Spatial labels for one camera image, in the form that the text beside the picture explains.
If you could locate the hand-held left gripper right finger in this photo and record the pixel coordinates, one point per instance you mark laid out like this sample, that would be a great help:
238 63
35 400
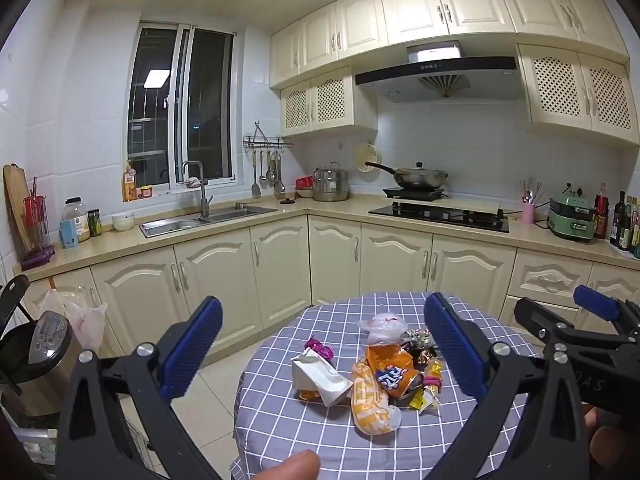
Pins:
455 350

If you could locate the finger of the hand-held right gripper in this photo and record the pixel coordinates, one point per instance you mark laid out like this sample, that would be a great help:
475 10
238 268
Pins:
595 302
537 317

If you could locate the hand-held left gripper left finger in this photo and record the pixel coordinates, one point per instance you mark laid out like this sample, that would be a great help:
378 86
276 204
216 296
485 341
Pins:
192 345

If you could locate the dark gold wrapper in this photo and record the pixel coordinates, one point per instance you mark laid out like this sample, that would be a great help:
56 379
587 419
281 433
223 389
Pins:
420 342

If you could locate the person's right hand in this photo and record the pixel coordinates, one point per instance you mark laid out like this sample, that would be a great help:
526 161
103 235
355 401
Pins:
612 452

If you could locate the person's left hand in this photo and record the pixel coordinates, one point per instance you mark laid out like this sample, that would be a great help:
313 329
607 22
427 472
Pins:
297 467

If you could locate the yellow candy wrapper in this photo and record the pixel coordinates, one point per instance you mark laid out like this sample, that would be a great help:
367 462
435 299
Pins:
434 371

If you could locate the pink candy wrapper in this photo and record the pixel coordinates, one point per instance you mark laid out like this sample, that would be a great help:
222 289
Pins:
434 386

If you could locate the yellow snack wrapper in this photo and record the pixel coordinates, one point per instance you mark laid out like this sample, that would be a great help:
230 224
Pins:
420 401

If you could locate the orange chip bag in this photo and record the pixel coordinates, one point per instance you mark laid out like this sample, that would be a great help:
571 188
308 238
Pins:
392 362

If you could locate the white plastic bag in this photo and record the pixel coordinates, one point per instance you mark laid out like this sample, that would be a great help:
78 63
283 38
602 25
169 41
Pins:
382 327

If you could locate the green electric cooker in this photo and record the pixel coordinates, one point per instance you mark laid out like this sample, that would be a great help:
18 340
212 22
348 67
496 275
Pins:
570 220

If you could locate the red label bottle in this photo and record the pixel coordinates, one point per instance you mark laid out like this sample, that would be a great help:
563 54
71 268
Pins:
601 215

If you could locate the orange white bread bag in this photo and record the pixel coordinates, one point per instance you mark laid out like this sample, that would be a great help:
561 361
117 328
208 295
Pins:
370 405

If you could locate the pink chopstick cup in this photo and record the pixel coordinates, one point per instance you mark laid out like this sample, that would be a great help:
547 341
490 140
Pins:
528 214

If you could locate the hanging plastic bags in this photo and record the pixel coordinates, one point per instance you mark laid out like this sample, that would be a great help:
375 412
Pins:
85 320

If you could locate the blue checked tablecloth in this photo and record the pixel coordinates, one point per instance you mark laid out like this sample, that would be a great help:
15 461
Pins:
280 415

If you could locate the cream base cabinets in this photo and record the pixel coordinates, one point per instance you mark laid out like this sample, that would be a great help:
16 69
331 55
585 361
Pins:
280 270

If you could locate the stainless steel sink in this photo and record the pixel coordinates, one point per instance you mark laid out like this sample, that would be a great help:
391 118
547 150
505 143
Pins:
170 225

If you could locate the purple candy wrapper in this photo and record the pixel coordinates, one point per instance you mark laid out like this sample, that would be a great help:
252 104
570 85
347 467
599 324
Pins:
317 346

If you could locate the small orange wrapper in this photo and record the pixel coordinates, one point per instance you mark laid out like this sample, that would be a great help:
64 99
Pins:
310 395

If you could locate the white paper wrapper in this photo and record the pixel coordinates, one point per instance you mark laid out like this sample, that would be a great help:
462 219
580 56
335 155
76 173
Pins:
320 375

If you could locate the black gas stove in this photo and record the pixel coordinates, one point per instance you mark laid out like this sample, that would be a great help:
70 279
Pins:
435 216

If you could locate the white bowl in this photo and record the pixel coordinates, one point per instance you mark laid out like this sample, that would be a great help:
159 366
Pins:
123 222

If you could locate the silver rice cooker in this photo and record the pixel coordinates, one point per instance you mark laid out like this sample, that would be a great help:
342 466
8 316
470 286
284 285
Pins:
47 340

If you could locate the metal faucet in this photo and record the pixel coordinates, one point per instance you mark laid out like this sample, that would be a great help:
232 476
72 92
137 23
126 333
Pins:
204 200

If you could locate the small dark jar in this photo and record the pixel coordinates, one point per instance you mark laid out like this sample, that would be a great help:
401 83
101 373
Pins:
95 224

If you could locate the small red yellow jar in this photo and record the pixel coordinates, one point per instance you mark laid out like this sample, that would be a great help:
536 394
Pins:
145 192

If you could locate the blue carton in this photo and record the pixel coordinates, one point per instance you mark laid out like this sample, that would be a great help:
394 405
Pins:
68 235

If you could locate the large clear jar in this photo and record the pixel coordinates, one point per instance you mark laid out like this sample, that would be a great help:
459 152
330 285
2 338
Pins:
77 222

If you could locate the hanging metal spatula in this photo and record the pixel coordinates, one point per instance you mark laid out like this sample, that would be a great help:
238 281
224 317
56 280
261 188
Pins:
256 187

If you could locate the orange dish soap bottle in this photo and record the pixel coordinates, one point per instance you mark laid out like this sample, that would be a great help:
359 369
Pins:
130 185

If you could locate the wok with lid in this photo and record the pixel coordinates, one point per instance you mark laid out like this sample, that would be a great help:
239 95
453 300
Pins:
420 176

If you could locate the hanging metal ladle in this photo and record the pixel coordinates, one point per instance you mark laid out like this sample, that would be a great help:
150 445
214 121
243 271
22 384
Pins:
278 185

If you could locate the purple knife rack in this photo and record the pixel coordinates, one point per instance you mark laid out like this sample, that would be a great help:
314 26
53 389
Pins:
36 230

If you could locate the stainless steel pot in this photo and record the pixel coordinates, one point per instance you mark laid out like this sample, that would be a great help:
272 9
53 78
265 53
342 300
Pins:
331 185

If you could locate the large lattice door cabinet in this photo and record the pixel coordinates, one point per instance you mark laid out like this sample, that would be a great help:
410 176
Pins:
580 90

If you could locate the wooden cutting board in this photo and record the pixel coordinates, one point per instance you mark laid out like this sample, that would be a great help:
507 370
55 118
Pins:
15 200

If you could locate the sliding window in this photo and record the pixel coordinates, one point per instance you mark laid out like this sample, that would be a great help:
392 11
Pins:
207 110

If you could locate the range hood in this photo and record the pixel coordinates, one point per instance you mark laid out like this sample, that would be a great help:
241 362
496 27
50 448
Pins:
440 77

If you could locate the small lattice door cabinet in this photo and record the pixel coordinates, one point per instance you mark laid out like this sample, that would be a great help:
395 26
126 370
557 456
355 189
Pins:
325 102

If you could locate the round yellow wall trivet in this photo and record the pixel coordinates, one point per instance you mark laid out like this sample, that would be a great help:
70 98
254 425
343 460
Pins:
364 157

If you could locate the wall utensil rack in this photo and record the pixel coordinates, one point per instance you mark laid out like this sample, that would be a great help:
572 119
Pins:
267 142

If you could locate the cream wall cabinets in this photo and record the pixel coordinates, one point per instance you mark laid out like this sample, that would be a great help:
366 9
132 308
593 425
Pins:
450 5

